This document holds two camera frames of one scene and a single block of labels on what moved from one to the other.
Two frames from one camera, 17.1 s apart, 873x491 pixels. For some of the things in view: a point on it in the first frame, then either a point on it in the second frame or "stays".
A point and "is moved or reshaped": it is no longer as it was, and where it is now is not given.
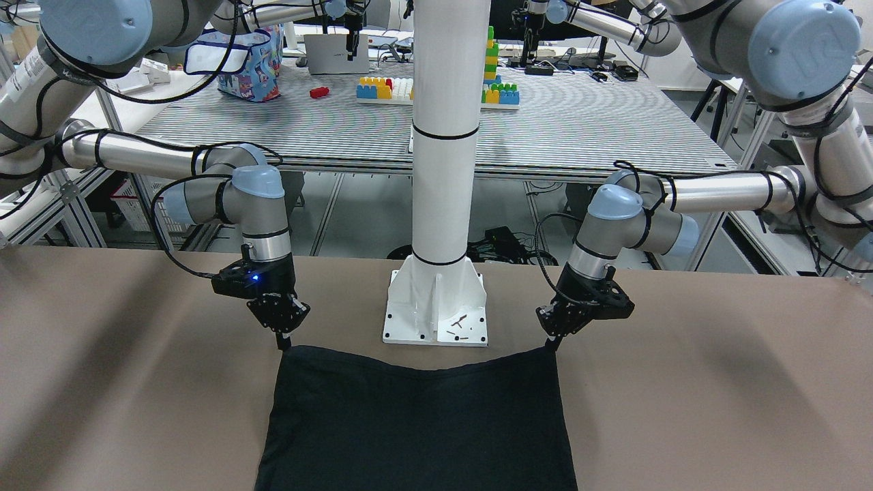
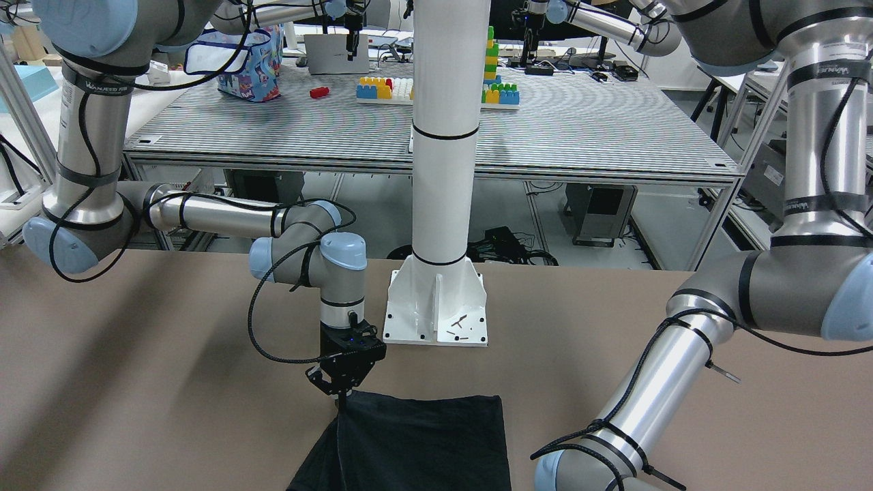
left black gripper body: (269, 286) -> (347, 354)
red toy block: (319, 92) stays
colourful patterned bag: (254, 66) stays
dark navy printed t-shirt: (343, 423) is moved or reshaped
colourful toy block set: (400, 91) stays
